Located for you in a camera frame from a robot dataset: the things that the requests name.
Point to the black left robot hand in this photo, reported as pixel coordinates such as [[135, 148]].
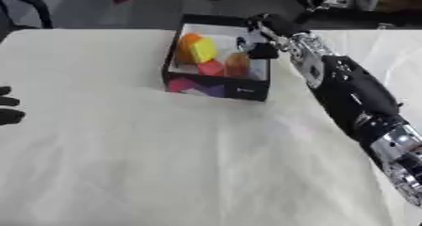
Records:
[[8, 110]]

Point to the yellow block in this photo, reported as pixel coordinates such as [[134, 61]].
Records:
[[203, 50]]

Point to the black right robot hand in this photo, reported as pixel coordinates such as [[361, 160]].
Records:
[[274, 24]]

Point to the red block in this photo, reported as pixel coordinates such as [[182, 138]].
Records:
[[211, 68]]

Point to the black box with white inside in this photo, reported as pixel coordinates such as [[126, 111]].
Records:
[[220, 57]]

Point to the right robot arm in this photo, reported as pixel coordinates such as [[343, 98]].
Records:
[[351, 94]]

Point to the black chair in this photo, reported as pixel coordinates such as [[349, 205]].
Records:
[[25, 7]]

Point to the orange cylinder block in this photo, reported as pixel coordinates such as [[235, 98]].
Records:
[[237, 64]]

